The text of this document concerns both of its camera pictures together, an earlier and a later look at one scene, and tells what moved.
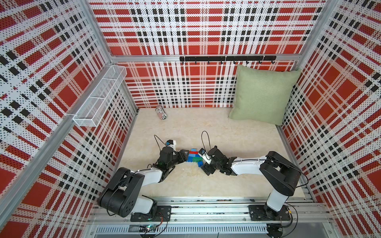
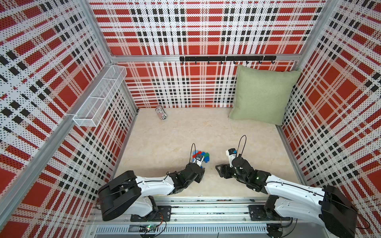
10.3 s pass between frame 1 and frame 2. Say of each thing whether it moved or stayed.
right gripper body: moved
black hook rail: stayed
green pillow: stayed
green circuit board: stayed
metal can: stayed
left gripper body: moved
